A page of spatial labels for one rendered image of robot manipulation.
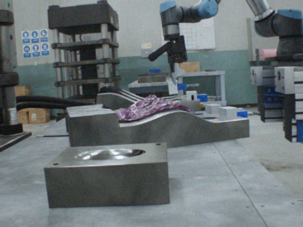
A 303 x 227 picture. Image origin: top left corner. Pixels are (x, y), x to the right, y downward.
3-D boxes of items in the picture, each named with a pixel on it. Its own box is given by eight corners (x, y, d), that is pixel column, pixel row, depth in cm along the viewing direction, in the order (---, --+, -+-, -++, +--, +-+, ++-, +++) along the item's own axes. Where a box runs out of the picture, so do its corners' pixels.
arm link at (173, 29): (162, 26, 149) (162, 29, 157) (163, 37, 149) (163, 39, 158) (179, 24, 149) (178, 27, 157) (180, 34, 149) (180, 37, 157)
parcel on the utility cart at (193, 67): (196, 75, 756) (195, 61, 752) (200, 75, 723) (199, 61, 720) (177, 76, 752) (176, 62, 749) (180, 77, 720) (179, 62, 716)
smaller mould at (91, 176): (168, 175, 71) (166, 141, 70) (170, 204, 56) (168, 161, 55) (70, 180, 72) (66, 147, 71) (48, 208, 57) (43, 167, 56)
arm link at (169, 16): (180, -1, 151) (163, -1, 147) (184, 24, 151) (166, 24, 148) (172, 5, 158) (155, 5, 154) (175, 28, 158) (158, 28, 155)
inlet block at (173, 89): (198, 91, 156) (197, 79, 156) (200, 91, 151) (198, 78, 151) (169, 94, 157) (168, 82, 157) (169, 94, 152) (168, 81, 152)
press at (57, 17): (127, 122, 686) (120, 14, 659) (118, 139, 533) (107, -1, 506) (79, 125, 690) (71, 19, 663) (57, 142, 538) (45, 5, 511)
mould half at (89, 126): (212, 125, 127) (210, 94, 126) (249, 137, 102) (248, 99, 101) (69, 141, 115) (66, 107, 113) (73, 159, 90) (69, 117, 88)
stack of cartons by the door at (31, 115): (51, 120, 795) (47, 84, 784) (46, 122, 762) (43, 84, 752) (16, 122, 799) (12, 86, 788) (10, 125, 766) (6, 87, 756)
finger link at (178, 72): (186, 81, 148) (183, 60, 150) (172, 84, 148) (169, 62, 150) (186, 84, 151) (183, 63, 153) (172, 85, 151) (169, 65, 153)
